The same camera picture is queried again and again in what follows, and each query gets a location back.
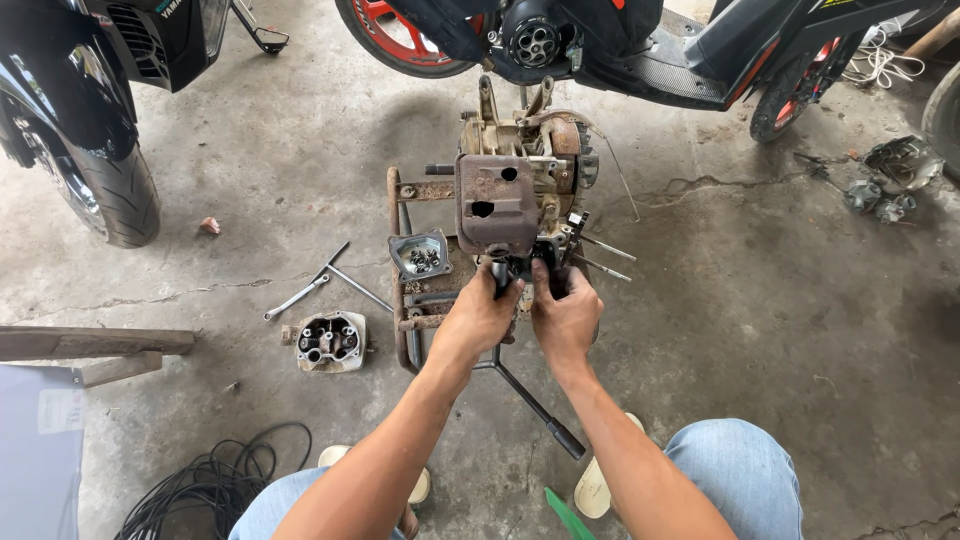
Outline person's left hand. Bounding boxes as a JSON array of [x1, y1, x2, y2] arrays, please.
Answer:
[[431, 262, 527, 370]]

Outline person's right hand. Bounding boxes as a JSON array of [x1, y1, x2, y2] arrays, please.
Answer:
[[530, 258, 605, 366]]

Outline black three-way socket wrench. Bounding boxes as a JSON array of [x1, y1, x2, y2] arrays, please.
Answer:
[[471, 257, 588, 462]]

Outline rusty motorcycle engine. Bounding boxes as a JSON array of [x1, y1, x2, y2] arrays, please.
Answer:
[[425, 73, 640, 301]]

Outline rusty metal engine stand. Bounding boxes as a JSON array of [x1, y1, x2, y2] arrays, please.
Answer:
[[385, 166, 481, 376]]

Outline grey engine cover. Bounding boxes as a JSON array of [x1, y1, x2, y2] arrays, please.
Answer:
[[387, 228, 455, 284]]

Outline grey cylinder head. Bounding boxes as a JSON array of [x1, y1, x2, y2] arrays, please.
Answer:
[[281, 310, 369, 374]]

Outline white sandal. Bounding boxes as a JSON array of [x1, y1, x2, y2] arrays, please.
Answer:
[[317, 444, 433, 506], [573, 411, 646, 520]]

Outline silver combination wrench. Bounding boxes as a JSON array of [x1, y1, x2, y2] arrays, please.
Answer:
[[263, 273, 331, 322]]

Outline green plastic piece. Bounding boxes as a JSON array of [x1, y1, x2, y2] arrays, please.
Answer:
[[543, 486, 598, 540]]

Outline person's right leg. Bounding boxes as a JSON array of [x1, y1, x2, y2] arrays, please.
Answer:
[[609, 417, 805, 540]]

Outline person's leg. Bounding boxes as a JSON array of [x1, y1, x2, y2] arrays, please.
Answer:
[[609, 417, 805, 540], [227, 465, 411, 540]]

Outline person's left leg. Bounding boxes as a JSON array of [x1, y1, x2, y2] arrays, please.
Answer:
[[227, 465, 411, 540]]

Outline black scooter with red wheels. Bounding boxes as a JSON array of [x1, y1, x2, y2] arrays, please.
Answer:
[[333, 0, 960, 145]]

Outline grey carburetor parts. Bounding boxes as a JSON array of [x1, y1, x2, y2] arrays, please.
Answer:
[[793, 152, 919, 226]]

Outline short wooden block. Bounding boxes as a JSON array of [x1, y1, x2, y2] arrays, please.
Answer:
[[77, 351, 165, 389]]

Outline dark plastic housing part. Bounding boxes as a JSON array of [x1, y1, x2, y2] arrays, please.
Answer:
[[862, 135, 946, 193]]

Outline long wooden plank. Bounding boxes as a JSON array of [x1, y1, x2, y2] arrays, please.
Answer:
[[0, 324, 197, 363]]

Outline black tyre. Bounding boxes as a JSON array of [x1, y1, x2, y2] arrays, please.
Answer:
[[920, 81, 960, 180]]

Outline black motorcycle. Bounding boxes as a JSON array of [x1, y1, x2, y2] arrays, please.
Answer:
[[0, 0, 291, 250]]

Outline grey flat panel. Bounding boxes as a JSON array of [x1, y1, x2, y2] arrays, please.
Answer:
[[0, 363, 88, 540]]

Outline brown wooden stick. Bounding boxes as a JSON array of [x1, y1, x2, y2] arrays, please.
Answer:
[[902, 7, 960, 63]]

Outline steel T-handle wrench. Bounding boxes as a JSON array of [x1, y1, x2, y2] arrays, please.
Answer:
[[309, 240, 395, 315]]

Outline black cable coil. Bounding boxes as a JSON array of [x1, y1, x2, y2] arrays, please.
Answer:
[[112, 421, 314, 540]]

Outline white cord bundle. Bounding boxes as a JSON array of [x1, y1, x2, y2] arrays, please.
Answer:
[[841, 25, 927, 91]]

